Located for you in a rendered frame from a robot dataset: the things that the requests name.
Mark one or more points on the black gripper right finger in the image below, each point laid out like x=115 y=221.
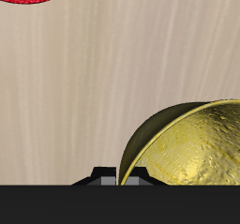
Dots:
x=137 y=173

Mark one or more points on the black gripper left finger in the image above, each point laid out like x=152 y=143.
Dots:
x=104 y=173

